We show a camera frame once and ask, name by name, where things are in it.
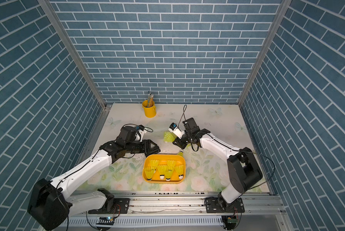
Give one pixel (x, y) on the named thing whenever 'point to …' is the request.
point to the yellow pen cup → (149, 108)
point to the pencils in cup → (150, 97)
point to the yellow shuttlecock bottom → (162, 169)
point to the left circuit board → (106, 220)
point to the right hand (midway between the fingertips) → (176, 140)
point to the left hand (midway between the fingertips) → (157, 147)
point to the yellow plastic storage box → (163, 158)
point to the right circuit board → (232, 220)
